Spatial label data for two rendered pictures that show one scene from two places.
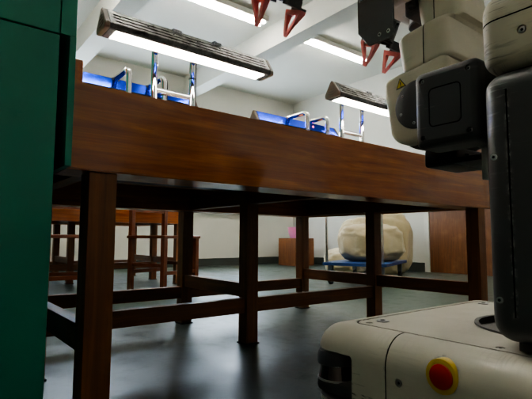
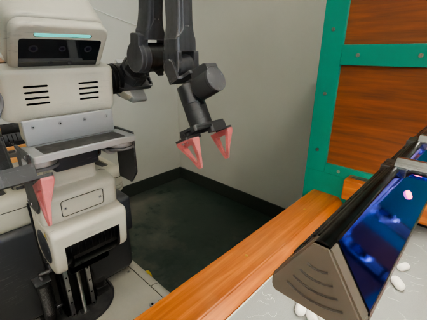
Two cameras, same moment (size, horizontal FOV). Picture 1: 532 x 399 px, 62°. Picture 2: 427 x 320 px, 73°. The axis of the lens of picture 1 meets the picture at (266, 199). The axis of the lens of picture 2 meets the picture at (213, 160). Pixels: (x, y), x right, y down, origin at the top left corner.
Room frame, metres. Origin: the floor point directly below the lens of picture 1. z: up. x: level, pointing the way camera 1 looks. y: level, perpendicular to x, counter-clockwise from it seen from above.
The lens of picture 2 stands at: (1.81, -0.11, 1.25)
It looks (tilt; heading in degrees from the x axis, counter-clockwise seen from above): 21 degrees down; 172
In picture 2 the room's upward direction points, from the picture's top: straight up
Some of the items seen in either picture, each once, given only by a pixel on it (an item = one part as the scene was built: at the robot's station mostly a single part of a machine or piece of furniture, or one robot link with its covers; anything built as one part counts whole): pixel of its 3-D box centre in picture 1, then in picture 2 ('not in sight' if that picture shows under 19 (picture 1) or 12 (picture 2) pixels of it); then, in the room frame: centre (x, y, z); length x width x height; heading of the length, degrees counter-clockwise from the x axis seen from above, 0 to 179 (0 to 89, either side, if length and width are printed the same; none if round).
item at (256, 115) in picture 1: (296, 126); not in sight; (2.48, -0.17, 1.08); 0.62 x 0.08 x 0.07; 128
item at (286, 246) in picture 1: (296, 245); not in sight; (7.53, -0.51, 0.32); 0.42 x 0.42 x 0.63; 38
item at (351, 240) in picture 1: (371, 241); not in sight; (4.66, -1.10, 0.41); 0.74 x 0.56 x 0.39; 129
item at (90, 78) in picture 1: (130, 90); not in sight; (1.88, 0.59, 1.08); 0.62 x 0.08 x 0.07; 128
